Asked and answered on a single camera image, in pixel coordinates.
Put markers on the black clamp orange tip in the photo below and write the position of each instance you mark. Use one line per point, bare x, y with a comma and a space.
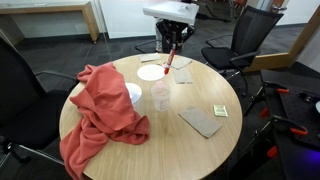
282, 90
298, 131

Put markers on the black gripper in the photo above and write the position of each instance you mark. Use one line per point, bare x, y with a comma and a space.
166, 30

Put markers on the orange clamp grip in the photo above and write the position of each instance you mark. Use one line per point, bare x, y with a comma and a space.
264, 112
272, 151

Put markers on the white round plate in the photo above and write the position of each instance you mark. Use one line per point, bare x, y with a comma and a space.
151, 72

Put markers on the black optical breadboard table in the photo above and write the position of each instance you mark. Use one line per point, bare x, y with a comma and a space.
300, 113

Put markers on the white round object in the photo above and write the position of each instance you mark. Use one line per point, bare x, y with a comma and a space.
318, 107

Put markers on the white bowl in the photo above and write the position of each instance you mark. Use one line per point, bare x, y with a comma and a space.
134, 92

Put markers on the light wooden bench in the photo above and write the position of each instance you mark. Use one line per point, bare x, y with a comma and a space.
50, 6

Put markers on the black mesh office chair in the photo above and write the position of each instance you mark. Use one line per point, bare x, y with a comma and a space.
246, 40

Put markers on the small pink item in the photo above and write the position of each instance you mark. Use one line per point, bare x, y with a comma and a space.
163, 66

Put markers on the red marker white cap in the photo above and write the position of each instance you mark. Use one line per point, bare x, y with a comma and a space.
170, 60

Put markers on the clear plastic cup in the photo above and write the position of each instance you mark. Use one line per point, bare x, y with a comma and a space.
160, 98

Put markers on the black padded office chair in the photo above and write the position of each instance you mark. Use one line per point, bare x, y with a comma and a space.
23, 103

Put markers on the black chair frame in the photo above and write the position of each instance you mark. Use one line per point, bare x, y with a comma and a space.
145, 46

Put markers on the black knob fixture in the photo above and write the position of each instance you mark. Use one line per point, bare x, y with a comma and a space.
305, 96

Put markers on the grey cloth mat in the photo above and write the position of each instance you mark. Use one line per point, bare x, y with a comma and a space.
200, 121

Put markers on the red fleece cloth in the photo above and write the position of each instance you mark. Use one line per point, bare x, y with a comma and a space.
103, 106

